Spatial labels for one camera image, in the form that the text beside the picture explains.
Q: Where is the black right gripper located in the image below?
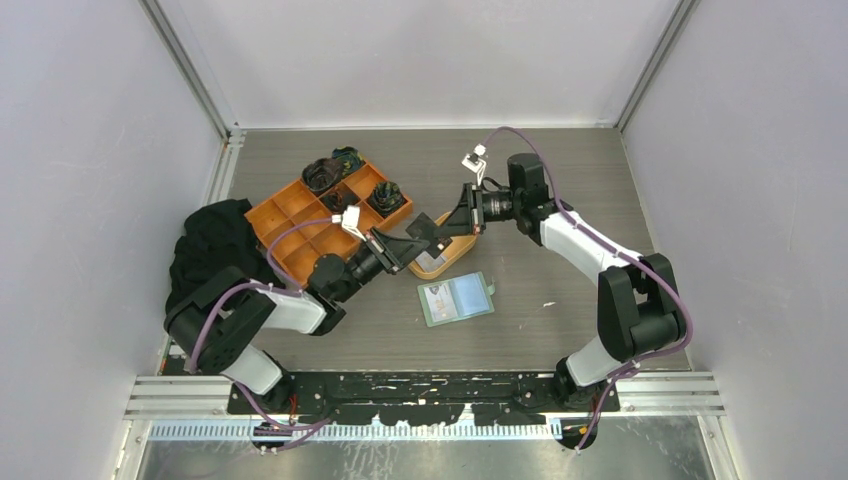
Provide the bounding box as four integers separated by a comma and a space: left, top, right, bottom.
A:
434, 184, 521, 240

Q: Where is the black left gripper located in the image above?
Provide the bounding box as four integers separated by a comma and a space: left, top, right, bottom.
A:
336, 226, 428, 302

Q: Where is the silver Chlitina card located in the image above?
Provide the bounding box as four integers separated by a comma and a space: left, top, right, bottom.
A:
415, 252, 446, 274

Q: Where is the black VIP card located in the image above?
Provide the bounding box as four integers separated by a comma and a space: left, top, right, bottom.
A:
405, 213, 453, 259

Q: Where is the white printed card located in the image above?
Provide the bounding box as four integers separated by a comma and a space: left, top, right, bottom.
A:
422, 282, 456, 322

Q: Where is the green card holder wallet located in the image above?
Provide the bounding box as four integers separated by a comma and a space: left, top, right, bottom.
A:
417, 272, 495, 327

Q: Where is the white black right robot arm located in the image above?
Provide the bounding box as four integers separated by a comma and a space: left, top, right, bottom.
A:
436, 152, 689, 411

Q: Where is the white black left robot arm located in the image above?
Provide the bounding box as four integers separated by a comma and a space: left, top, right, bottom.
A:
163, 228, 431, 413

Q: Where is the yellow oval tray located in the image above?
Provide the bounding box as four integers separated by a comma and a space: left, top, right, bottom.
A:
408, 212, 477, 280

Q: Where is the green patterned rolled sock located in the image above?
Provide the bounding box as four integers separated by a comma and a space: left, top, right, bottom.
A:
367, 181, 406, 218

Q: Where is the dark rolled sock centre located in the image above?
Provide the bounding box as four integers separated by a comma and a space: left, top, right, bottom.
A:
319, 183, 361, 215

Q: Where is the dark rolled sock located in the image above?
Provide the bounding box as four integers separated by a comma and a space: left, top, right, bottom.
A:
331, 146, 365, 176
301, 157, 343, 196
319, 183, 361, 215

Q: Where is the orange wooden divider box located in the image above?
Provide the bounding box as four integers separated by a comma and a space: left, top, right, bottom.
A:
245, 161, 414, 286

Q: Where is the dark rolled sock top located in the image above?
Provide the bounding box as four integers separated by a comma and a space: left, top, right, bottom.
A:
331, 146, 365, 176

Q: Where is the dark rolled sock left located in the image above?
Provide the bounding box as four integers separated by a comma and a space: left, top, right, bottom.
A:
301, 157, 343, 196

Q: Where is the black cloth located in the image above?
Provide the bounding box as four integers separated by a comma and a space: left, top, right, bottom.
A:
165, 199, 277, 311

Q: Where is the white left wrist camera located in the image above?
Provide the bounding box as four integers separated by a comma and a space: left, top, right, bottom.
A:
331, 205, 366, 241

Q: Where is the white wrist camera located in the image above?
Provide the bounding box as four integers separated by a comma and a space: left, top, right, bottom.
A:
331, 205, 366, 241
461, 144, 487, 186

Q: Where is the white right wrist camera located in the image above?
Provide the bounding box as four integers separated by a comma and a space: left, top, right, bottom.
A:
461, 144, 487, 186

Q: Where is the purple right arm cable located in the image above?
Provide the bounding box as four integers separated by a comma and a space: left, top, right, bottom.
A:
482, 126, 696, 452

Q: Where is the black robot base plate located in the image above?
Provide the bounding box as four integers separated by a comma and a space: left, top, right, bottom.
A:
260, 371, 603, 426

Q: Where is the aluminium frame rail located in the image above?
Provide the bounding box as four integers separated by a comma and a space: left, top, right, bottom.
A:
124, 372, 726, 450

